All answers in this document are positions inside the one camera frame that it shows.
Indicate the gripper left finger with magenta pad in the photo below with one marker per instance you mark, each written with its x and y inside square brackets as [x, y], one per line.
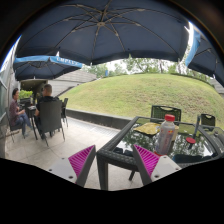
[76, 167]

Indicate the black wicker chair with man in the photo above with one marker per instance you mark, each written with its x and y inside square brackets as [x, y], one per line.
[50, 116]

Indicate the chair under seated woman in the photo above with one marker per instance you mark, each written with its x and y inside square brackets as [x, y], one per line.
[12, 128]

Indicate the large navy patio umbrella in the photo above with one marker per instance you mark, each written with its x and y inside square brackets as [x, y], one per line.
[99, 31]

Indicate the dark cafe table at left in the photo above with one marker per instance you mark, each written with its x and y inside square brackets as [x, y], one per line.
[31, 111]

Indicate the seated woman in maroon top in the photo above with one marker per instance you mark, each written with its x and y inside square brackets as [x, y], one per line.
[18, 116]

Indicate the empty dark chair in background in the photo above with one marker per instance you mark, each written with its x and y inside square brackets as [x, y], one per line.
[63, 114]

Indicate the blue umbrella with white lettering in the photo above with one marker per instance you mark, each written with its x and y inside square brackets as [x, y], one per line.
[43, 67]

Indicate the man in black shirt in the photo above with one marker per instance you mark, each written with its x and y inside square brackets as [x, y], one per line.
[46, 97]

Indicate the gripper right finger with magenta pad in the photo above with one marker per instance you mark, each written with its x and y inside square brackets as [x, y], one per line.
[151, 166]

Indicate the small red bottle cap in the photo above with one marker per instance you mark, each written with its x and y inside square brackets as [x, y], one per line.
[190, 140]

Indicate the dark wicker chair behind table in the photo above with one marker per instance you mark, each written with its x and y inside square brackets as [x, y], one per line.
[159, 111]

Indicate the dark wicker chair far right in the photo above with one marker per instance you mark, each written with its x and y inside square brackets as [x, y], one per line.
[207, 119]

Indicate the black wicker glass-top table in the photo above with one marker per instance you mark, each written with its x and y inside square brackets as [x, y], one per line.
[119, 150]

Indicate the clear bottle with red cap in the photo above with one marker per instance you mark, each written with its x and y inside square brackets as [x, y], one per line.
[165, 136]

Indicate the navy umbrella at right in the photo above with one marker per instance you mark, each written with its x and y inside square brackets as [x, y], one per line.
[203, 57]

